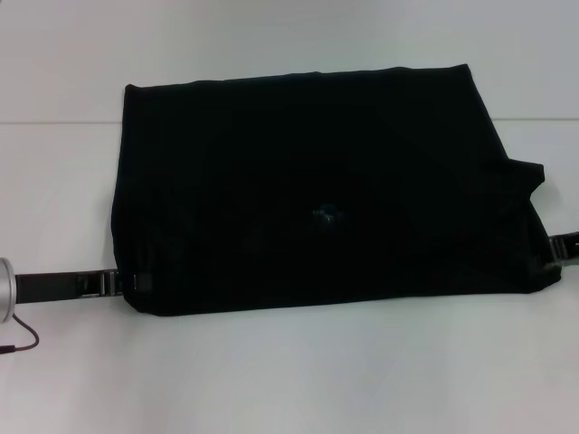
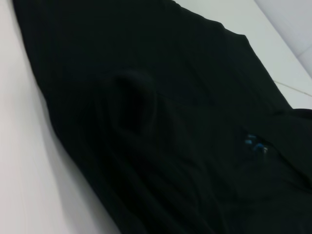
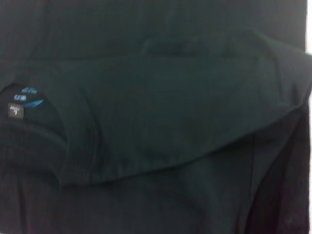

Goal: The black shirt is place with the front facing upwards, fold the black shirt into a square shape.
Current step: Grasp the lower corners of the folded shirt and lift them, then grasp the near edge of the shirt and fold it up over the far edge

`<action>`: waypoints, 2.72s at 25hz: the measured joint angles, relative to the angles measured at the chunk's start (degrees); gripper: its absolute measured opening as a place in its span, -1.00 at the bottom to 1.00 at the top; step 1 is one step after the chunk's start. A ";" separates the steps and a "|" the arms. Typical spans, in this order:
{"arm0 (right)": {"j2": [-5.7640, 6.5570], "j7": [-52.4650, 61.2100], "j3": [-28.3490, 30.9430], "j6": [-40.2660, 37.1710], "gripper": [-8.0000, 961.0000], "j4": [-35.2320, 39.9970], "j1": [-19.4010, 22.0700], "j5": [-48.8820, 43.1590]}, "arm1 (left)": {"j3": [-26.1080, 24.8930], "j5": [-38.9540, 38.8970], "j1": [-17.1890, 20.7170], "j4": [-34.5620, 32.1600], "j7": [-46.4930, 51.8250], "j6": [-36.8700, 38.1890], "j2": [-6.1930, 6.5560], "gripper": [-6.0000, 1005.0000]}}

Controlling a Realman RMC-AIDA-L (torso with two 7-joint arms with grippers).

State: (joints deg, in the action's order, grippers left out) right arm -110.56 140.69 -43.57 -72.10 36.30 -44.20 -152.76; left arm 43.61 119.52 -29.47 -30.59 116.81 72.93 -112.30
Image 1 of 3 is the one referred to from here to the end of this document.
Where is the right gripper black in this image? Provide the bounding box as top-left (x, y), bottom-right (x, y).
top-left (544, 229), bottom-right (579, 273)

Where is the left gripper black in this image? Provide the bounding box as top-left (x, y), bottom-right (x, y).
top-left (15, 268), bottom-right (155, 302)

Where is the left arm cable with plug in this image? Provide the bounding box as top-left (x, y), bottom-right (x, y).
top-left (0, 315), bottom-right (41, 355)

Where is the black shirt with FREE print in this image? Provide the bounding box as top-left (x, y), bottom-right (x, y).
top-left (110, 64), bottom-right (565, 319)

